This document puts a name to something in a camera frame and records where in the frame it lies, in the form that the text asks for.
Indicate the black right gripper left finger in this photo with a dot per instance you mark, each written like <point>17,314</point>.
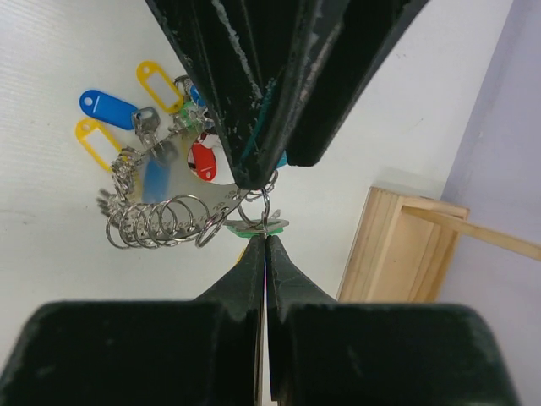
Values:
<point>203,351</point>

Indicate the key with green tag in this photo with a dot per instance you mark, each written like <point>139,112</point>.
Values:
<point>274,225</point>

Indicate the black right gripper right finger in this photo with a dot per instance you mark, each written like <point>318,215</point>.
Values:
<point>323,352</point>

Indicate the blue key tag on organizer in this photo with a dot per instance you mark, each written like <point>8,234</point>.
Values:
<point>107,109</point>

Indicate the metal keyring organizer blue handle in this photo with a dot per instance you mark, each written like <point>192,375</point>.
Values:
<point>171,183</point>

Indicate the wooden rack frame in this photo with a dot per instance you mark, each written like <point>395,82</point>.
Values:
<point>404,246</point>

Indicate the yellow key tag on organizer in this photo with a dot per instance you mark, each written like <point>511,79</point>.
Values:
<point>160,86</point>

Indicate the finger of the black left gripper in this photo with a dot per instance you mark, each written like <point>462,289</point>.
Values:
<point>238,54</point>
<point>333,49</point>

